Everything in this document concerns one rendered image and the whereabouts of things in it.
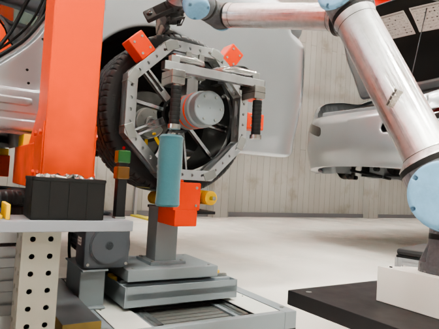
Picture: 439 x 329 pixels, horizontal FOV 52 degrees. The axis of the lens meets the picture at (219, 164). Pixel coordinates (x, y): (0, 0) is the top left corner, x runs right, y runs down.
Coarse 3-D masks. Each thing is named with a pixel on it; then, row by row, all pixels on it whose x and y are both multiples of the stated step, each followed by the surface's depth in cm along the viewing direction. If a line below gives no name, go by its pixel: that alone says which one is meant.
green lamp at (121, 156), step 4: (116, 152) 138; (120, 152) 136; (124, 152) 137; (128, 152) 138; (116, 156) 137; (120, 156) 136; (124, 156) 137; (128, 156) 138; (116, 160) 137; (120, 160) 136; (124, 160) 137; (128, 160) 138
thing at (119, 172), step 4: (116, 168) 137; (120, 168) 136; (124, 168) 137; (128, 168) 138; (116, 172) 136; (120, 172) 136; (124, 172) 137; (128, 172) 138; (116, 176) 136; (120, 176) 136; (124, 176) 137; (128, 176) 138
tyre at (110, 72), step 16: (112, 64) 175; (128, 64) 172; (208, 64) 192; (112, 80) 169; (112, 96) 169; (112, 112) 169; (112, 128) 169; (96, 144) 183; (112, 144) 169; (112, 160) 177; (144, 176) 176
